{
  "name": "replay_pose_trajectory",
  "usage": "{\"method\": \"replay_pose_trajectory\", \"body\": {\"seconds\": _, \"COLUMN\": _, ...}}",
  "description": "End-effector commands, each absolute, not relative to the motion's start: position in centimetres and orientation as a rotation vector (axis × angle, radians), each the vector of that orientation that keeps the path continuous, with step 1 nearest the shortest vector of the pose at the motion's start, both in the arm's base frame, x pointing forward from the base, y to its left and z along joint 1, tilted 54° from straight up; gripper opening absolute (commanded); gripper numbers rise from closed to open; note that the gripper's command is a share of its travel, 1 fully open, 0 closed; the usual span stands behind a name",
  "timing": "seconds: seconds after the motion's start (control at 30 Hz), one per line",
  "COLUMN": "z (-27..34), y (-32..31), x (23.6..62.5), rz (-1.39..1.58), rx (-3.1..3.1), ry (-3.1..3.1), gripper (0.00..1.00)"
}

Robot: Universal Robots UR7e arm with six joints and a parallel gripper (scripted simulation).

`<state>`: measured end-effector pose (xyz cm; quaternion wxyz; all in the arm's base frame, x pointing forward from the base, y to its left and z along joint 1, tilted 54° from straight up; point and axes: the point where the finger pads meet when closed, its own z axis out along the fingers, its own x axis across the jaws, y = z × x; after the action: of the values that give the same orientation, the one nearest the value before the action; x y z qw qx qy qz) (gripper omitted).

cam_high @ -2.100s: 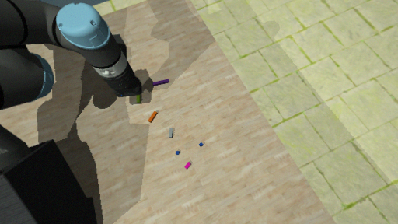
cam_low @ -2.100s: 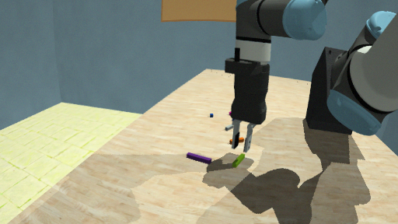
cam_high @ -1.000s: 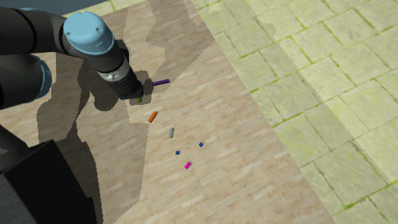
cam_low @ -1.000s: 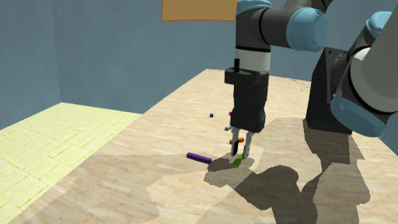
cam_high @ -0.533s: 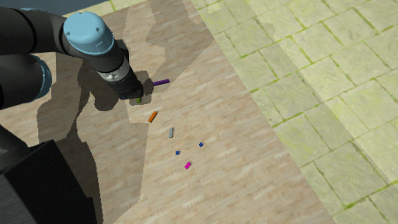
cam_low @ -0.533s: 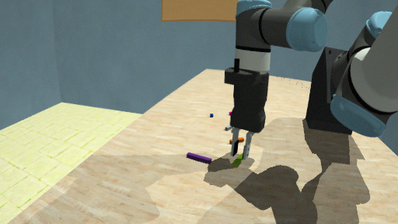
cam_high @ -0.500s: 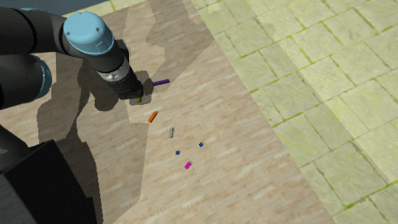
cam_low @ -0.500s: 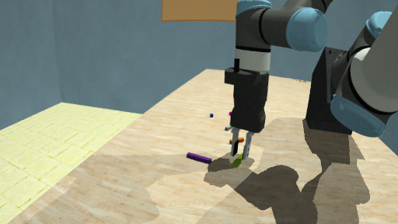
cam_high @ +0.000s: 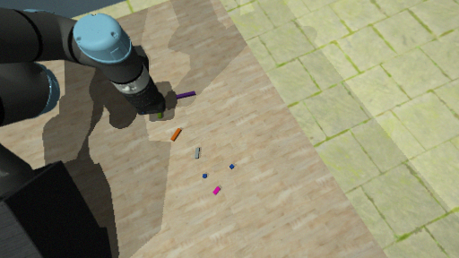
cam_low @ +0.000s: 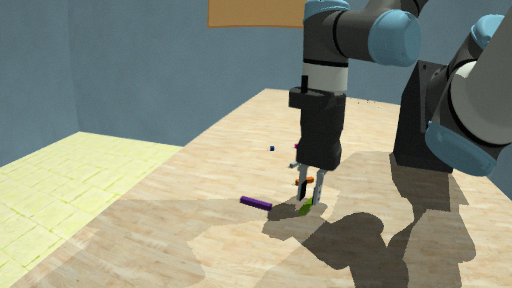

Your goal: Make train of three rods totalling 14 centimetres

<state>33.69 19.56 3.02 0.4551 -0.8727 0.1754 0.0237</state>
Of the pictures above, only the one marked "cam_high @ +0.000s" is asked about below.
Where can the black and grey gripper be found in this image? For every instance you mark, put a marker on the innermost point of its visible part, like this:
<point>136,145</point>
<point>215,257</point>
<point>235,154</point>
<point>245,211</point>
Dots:
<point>148,100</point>

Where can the orange rod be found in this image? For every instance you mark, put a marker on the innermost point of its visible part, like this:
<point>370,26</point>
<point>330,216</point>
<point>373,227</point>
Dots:
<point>175,135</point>

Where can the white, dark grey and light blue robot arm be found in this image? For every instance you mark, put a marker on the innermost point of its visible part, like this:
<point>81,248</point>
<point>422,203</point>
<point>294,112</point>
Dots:
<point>28,90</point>

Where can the magenta rectangular block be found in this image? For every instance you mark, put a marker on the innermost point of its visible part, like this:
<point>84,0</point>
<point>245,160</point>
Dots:
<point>217,189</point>

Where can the purple rod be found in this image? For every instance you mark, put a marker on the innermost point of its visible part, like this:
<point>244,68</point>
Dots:
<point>184,95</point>

